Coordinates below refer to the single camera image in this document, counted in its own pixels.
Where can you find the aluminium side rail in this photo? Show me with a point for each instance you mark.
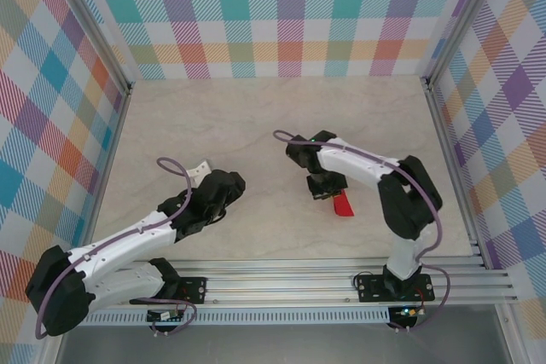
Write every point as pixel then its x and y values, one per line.
pixel 113 146
pixel 454 168

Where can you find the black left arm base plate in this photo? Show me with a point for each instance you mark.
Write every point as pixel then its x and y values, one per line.
pixel 196 289

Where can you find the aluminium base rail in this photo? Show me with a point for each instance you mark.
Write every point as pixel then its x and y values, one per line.
pixel 277 283

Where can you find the red paper sheet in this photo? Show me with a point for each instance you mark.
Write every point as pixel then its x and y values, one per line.
pixel 343 206

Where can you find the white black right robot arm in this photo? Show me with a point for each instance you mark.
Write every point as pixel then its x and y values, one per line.
pixel 358 163

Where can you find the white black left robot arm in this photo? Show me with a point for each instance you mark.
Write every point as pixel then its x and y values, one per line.
pixel 128 240

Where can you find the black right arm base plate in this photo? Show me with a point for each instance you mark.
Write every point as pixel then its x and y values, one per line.
pixel 371 289

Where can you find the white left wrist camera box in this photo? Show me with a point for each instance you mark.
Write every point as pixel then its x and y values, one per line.
pixel 199 172

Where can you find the grey metal panel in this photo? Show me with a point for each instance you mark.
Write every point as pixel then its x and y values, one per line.
pixel 277 344

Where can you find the aluminium frame post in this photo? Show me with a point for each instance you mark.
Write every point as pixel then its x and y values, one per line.
pixel 91 19
pixel 460 19

